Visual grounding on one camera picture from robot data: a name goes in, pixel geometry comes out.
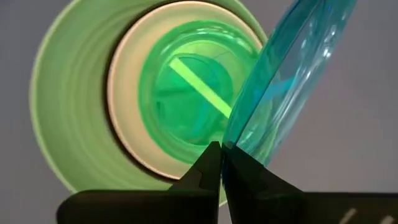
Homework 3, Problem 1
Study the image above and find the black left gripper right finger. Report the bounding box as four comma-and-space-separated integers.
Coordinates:
221, 144, 398, 224

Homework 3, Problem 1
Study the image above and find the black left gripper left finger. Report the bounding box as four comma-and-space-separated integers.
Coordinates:
55, 141, 223, 224

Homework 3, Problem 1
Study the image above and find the clear green plastic plate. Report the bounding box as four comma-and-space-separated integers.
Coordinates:
138, 20, 262, 165

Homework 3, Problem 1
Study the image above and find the clear blue plastic plate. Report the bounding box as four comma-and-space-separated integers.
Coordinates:
222, 0, 358, 167

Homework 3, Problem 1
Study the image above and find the white plastic plate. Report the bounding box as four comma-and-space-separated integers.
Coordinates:
106, 0, 264, 180

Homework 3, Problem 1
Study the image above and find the large opaque green plate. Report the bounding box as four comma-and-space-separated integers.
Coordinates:
29, 0, 269, 208

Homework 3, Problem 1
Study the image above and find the blue-grey table mat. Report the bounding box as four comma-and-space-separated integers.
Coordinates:
0, 0, 398, 224

